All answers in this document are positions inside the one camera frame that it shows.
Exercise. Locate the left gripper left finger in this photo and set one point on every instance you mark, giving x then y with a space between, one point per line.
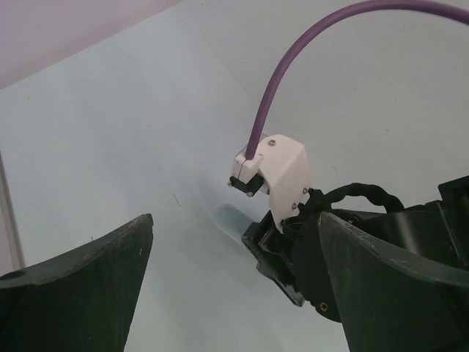
82 300

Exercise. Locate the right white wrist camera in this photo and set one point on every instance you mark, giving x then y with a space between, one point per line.
280 168

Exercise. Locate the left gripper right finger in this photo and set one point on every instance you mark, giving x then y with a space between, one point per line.
390 299

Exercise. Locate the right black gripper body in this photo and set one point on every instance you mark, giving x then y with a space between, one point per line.
293 260

